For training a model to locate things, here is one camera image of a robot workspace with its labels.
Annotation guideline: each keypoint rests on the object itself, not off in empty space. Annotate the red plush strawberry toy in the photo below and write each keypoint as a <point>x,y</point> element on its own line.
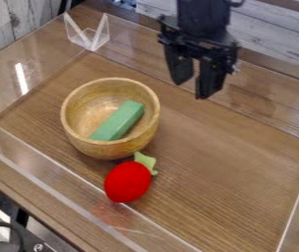
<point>128,180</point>

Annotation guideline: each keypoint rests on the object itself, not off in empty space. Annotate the clear acrylic tray enclosure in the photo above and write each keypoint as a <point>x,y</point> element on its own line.
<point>226,193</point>

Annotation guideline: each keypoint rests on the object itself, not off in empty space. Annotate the green rectangular block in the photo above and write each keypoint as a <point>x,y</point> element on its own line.
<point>119,122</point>

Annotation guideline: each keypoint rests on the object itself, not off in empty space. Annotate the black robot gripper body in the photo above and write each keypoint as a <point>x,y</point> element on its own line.
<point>196,29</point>

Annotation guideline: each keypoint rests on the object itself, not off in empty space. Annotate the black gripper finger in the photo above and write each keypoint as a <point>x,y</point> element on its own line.
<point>179,64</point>
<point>211,78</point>

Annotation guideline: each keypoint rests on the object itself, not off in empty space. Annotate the black metal frame bracket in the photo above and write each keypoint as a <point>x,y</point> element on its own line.
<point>33,244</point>

